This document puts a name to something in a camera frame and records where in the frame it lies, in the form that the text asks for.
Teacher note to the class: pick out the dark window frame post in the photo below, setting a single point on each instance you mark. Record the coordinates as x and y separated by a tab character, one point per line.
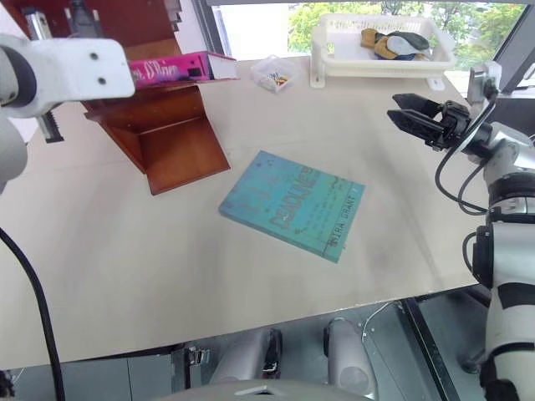
207	25

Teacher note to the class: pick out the light grey cloth item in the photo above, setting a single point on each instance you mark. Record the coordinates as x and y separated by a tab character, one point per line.
399	44

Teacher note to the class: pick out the dark green cloth item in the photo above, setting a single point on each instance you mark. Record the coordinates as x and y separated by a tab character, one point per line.
416	39

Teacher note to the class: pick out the teal paperback book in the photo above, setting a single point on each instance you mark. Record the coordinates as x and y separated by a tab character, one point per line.
292	204

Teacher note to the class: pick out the black table frame bar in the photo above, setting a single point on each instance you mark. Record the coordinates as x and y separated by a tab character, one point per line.
426	346

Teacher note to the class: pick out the red-brown wooden bookshelf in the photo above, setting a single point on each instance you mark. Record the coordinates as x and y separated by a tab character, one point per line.
167	142

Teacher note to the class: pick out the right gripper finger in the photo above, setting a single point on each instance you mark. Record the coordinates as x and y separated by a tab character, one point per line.
418	125
418	102

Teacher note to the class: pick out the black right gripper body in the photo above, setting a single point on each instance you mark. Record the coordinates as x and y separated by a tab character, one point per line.
451	123

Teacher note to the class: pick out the colourful small clips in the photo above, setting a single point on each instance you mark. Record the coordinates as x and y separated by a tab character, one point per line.
279	79

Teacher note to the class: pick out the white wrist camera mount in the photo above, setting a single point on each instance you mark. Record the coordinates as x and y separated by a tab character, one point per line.
478	81
75	71

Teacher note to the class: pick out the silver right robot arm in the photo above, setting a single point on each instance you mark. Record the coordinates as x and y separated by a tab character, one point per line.
507	330

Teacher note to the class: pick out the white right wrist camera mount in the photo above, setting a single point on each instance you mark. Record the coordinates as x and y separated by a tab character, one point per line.
478	81

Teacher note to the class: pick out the grey rounded shape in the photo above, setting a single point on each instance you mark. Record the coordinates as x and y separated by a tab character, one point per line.
347	359
242	359

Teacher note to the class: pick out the grey curved robot torso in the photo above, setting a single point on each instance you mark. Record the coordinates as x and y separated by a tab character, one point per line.
267	392

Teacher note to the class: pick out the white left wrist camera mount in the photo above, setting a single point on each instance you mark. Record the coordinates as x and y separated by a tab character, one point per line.
75	71

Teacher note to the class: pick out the pink book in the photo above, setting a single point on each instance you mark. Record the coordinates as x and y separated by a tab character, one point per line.
167	71

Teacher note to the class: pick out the white plastic basket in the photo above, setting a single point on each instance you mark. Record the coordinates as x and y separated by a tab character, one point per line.
334	62

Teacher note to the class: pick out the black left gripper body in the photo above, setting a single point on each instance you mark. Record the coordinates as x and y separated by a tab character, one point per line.
52	127

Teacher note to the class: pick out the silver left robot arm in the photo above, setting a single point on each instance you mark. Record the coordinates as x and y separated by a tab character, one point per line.
10	146

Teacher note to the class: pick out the grey metal bracket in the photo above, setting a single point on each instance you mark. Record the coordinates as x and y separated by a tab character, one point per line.
173	14

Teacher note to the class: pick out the dark slanted window pillar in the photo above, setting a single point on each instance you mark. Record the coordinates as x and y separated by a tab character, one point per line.
516	46

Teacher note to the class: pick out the small clear plastic container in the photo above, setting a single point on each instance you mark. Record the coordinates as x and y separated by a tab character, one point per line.
261	69

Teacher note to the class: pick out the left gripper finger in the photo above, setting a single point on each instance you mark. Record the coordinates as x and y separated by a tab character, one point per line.
36	25
85	18

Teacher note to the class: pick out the metal table clasp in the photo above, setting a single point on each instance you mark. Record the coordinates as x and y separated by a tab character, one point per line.
196	357

